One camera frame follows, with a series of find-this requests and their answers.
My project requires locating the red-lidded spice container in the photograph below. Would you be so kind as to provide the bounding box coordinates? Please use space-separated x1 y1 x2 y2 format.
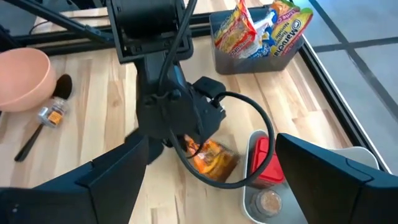
250 136 287 189

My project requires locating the peach bowl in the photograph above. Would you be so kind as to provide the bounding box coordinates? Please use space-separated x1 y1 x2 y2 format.
0 47 57 113

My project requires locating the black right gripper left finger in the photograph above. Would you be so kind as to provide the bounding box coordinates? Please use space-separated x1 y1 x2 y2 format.
76 132 151 224

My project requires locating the small cork-topped spice jar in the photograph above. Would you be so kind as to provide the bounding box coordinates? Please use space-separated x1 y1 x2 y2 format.
248 189 284 218

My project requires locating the red yellow ramen packet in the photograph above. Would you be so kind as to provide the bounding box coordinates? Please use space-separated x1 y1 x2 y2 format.
213 0 259 59

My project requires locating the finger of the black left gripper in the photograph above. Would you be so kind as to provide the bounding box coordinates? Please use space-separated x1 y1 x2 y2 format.
186 136 208 149
148 137 167 166

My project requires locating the black spoon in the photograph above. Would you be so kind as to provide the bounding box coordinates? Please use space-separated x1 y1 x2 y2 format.
14 73 73 162

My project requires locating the dark grey translucent bin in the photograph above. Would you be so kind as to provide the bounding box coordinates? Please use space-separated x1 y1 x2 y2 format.
208 6 305 75

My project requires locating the white bin holding spices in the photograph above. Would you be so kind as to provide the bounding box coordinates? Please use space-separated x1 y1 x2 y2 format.
241 129 380 224

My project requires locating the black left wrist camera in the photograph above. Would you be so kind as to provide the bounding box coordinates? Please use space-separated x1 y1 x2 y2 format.
192 76 227 105

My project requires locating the small orange-label spice jar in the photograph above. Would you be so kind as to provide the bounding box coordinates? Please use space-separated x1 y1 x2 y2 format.
37 96 68 128

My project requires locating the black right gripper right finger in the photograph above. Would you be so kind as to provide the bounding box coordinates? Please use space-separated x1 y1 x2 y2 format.
274 133 398 224

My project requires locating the brown spice pouch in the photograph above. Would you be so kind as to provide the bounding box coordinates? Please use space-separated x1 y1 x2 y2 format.
183 135 241 184

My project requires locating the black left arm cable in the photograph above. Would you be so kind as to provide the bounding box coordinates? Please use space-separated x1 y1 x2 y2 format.
157 0 276 190

